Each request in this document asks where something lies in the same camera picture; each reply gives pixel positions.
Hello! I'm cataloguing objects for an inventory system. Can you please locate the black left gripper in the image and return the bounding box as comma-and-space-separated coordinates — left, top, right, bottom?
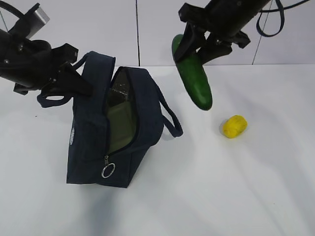
13, 43, 93, 96

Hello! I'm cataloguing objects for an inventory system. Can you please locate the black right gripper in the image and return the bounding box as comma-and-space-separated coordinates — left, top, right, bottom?
174, 2, 251, 65

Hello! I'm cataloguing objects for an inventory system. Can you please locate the dark green cucumber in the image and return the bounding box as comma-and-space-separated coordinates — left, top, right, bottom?
175, 47, 213, 111

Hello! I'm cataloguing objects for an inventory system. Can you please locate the green lidded glass container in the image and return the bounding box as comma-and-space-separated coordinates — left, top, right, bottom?
107, 101, 137, 153

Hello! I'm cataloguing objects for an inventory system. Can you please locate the navy blue lunch bag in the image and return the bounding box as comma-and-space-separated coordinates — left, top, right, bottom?
37, 51, 183, 188

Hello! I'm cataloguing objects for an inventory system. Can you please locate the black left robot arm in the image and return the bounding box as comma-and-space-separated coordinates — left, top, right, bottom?
0, 31, 93, 96

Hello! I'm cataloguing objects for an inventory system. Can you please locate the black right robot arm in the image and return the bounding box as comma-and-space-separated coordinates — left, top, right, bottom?
173, 0, 268, 64

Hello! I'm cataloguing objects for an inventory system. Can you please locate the yellow lemon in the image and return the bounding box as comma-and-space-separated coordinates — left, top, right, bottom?
222, 115, 248, 139

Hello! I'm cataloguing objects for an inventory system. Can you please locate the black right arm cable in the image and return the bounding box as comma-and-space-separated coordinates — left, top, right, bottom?
256, 0, 315, 38

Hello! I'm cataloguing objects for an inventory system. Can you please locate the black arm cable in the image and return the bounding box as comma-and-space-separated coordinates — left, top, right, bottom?
0, 3, 25, 32
256, 0, 315, 38

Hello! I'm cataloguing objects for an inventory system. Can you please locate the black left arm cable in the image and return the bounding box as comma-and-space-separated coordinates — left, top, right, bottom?
0, 3, 25, 32

